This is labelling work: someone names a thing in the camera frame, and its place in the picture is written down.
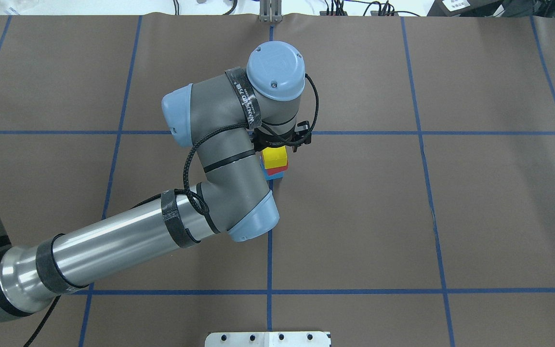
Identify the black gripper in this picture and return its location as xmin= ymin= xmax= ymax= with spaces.
xmin=251 ymin=121 xmax=313 ymax=152

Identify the yellow wooden block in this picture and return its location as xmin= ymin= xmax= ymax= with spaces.
xmin=261 ymin=147 xmax=288 ymax=171

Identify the red wooden block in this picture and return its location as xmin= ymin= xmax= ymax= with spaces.
xmin=265 ymin=164 xmax=289 ymax=176

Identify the blue wooden block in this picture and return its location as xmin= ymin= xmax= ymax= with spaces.
xmin=262 ymin=167 xmax=284 ymax=181

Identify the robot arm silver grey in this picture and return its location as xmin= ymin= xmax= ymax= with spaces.
xmin=0 ymin=41 xmax=315 ymax=322

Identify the brown paper table cover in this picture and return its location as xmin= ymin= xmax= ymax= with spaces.
xmin=0 ymin=13 xmax=555 ymax=347

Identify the aluminium frame post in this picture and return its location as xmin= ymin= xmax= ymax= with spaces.
xmin=258 ymin=0 xmax=283 ymax=24

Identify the white camera mast pillar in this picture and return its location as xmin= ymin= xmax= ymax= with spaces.
xmin=204 ymin=331 xmax=332 ymax=347

